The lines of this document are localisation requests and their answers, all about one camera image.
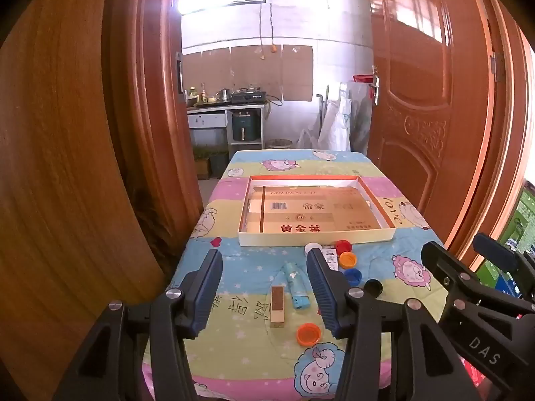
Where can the brown cardboard wall covering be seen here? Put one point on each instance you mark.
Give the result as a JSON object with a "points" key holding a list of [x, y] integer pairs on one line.
{"points": [[250, 67]]}

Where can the red-brown wooden door frame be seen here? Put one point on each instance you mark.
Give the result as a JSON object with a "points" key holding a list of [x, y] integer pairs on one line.
{"points": [[159, 92]]}

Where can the white bottle cap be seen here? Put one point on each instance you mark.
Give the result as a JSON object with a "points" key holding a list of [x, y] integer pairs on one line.
{"points": [[311, 247]]}

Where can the orange bottle cap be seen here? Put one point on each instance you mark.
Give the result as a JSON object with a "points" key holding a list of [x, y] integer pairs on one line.
{"points": [[309, 334]]}

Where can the metal door hinge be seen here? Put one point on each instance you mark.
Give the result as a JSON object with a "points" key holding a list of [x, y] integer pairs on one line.
{"points": [[497, 67]]}

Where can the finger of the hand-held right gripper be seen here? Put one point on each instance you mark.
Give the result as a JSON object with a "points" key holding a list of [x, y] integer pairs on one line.
{"points": [[449, 275], [497, 252]]}

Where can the black bottle cap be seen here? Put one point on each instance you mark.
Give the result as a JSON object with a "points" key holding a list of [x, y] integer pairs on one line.
{"points": [[373, 287]]}

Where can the metal basin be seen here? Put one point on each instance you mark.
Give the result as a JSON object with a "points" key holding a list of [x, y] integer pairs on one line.
{"points": [[191, 101]]}

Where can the round woven basket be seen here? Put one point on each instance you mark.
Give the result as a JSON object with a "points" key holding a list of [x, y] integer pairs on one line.
{"points": [[279, 144]]}

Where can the yellow-orange bottle cap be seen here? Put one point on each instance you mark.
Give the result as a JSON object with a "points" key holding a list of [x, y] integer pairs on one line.
{"points": [[347, 260]]}

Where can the carved red-brown wooden door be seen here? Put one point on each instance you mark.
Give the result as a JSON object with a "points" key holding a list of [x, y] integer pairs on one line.
{"points": [[418, 92]]}

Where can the gold metal lighter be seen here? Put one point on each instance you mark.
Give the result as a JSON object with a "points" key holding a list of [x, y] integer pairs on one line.
{"points": [[278, 309]]}

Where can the small metal kettle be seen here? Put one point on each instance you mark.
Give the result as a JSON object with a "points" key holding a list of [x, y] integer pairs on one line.
{"points": [[224, 92]]}

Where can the black gas stove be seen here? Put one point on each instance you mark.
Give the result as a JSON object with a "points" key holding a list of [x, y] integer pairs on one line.
{"points": [[249, 96]]}

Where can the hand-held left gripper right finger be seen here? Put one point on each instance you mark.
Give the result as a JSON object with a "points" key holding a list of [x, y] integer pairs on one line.
{"points": [[324, 296]]}

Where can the glass oil bottle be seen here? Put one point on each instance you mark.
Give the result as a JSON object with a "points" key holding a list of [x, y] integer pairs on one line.
{"points": [[203, 92]]}

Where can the white kitchen counter cabinet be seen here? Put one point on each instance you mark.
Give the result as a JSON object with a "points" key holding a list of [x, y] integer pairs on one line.
{"points": [[205, 121]]}

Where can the cartoon sheep printed blanket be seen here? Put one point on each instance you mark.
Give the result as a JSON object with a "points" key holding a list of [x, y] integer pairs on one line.
{"points": [[250, 267]]}

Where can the teal flower-print lighter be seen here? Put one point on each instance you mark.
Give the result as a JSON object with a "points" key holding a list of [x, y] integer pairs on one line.
{"points": [[294, 286]]}

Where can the green printed carton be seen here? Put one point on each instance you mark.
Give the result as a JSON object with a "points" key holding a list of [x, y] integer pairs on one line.
{"points": [[524, 213]]}

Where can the brown wooden panel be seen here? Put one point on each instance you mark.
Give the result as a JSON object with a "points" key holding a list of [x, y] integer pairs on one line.
{"points": [[54, 175]]}

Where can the shallow orange-rimmed cardboard box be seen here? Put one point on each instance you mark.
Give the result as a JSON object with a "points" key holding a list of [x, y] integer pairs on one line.
{"points": [[292, 239]]}

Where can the metal door strike plate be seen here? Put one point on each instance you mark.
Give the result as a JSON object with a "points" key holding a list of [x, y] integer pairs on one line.
{"points": [[179, 73]]}

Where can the wooden planter box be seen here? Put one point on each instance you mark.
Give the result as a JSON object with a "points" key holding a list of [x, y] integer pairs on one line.
{"points": [[202, 168]]}

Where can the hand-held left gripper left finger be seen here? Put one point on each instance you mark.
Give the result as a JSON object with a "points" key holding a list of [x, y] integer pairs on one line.
{"points": [[205, 296]]}

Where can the red bottle cap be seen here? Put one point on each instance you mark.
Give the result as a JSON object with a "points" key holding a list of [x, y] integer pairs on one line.
{"points": [[343, 245]]}

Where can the blue bottle cap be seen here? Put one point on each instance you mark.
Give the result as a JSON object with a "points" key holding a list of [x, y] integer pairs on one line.
{"points": [[353, 275]]}

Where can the red door tag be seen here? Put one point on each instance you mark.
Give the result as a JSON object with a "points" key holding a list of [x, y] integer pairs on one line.
{"points": [[363, 78]]}

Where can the clear plastic bag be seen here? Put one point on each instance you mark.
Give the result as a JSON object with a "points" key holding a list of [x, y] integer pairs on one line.
{"points": [[307, 138]]}

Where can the white cartoon lighter box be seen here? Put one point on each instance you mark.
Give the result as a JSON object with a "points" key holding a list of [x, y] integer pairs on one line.
{"points": [[331, 257]]}

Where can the white woven sack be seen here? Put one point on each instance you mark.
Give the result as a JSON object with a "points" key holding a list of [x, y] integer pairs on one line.
{"points": [[338, 125]]}

